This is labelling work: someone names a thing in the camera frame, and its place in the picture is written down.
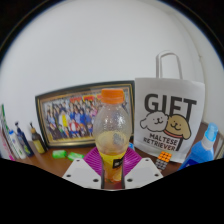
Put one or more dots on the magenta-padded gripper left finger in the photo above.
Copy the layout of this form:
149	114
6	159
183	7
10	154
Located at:
79	170

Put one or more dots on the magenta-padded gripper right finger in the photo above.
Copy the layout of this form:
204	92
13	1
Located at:
144	170

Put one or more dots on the clear orange-capped drink bottle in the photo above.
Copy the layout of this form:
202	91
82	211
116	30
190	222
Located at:
112	133

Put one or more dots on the blue tissue pack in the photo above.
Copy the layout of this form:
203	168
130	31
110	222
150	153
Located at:
131	145

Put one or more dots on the brown yellow-labelled pump bottle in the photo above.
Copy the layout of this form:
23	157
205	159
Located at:
39	143

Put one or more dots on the framed group picture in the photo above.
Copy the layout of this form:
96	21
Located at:
66	116

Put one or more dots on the blue detergent bottle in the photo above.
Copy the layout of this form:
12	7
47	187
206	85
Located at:
198	153

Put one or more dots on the dark blue pump bottle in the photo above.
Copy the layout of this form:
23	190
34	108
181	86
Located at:
24	141

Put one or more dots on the white printed gift bag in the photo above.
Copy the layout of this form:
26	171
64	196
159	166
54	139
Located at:
170	113

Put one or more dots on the white blue-capped shampoo bottle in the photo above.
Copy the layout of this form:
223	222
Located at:
16	146

